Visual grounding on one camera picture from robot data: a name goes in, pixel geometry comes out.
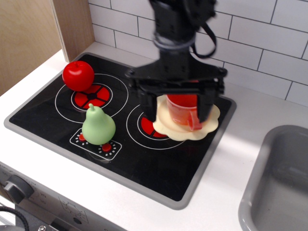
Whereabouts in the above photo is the green toy pear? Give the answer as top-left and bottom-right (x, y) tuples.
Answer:
(82, 103), (116, 145)

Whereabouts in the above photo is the grey oven control panel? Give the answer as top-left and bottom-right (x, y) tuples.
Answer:
(0, 163), (123, 231)

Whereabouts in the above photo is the black toy stove top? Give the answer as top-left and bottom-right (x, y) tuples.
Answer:
(4, 53), (236, 210)

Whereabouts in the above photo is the red toy apple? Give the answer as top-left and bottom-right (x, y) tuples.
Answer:
(62, 61), (95, 91)

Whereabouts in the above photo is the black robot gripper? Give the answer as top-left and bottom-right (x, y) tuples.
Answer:
(125, 51), (227, 123)

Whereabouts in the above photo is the wooden side panel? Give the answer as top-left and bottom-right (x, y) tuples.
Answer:
(0, 0), (94, 94)

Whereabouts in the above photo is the red plastic toy cup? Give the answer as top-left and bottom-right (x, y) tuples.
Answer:
(167, 94), (203, 131)

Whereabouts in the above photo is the grey toy sink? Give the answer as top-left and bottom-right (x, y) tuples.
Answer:
(238, 125), (308, 231)

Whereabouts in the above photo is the cream scalloped toy plate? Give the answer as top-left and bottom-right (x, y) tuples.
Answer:
(153, 95), (220, 141)

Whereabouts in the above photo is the grey oven knob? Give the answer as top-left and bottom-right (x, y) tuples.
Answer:
(4, 175), (34, 204)

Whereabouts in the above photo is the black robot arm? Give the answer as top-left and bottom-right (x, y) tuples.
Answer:
(125, 0), (227, 122)

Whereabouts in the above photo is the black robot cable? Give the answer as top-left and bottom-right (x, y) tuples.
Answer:
(190, 23), (217, 59)

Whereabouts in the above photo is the black cable at bottom left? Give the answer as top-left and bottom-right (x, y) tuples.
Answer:
(0, 205), (30, 231)

